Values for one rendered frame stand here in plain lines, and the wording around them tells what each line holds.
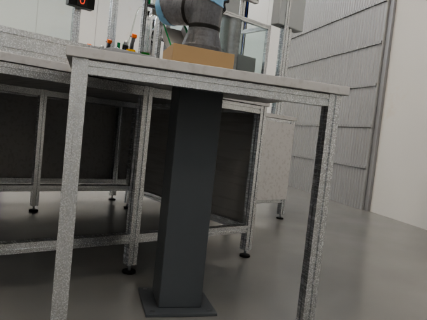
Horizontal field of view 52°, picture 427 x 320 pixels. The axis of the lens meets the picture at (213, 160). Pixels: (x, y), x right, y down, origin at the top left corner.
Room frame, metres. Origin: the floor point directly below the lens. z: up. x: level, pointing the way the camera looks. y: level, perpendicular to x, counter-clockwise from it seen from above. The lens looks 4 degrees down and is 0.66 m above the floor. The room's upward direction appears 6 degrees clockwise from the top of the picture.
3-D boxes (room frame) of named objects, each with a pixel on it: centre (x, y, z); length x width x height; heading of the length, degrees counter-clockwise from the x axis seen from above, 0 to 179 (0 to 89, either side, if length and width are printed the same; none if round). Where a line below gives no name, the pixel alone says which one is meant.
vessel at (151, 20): (3.08, 0.52, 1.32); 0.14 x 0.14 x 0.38
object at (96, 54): (1.67, 0.10, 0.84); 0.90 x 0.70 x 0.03; 106
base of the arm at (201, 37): (1.62, 0.09, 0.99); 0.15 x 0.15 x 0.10
